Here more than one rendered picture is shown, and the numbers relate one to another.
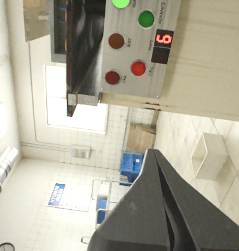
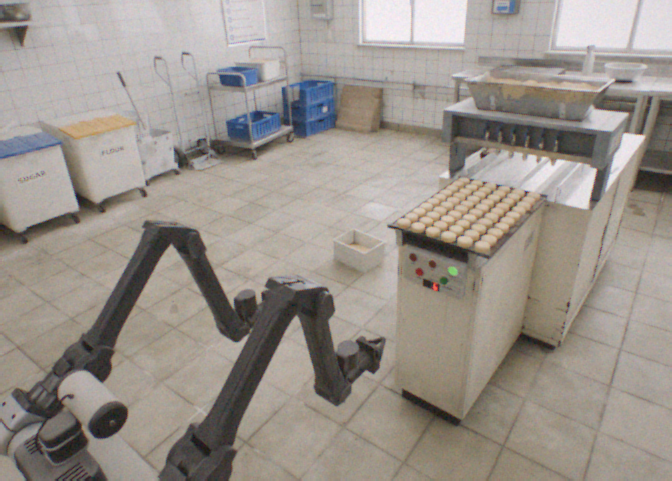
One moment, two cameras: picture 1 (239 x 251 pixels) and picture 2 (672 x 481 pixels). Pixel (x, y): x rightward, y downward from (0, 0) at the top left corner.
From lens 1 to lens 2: 134 cm
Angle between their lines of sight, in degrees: 28
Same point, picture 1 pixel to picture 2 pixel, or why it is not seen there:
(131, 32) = (437, 271)
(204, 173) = (340, 250)
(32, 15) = (494, 90)
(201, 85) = (414, 297)
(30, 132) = not seen: outside the picture
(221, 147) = (371, 264)
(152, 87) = (409, 276)
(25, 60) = not seen: outside the picture
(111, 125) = (375, 54)
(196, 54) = (431, 297)
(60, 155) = not seen: outside the picture
